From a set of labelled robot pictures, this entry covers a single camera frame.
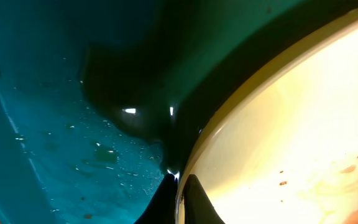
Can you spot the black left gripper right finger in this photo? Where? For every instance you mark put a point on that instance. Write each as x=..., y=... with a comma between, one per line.
x=198, y=207

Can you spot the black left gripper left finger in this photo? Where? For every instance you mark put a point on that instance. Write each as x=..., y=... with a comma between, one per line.
x=161, y=209

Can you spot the yellow plate with sauce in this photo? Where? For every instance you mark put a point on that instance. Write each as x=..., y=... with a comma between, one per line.
x=283, y=148

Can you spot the teal plastic tray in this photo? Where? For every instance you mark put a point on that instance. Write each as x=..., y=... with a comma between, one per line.
x=99, y=100

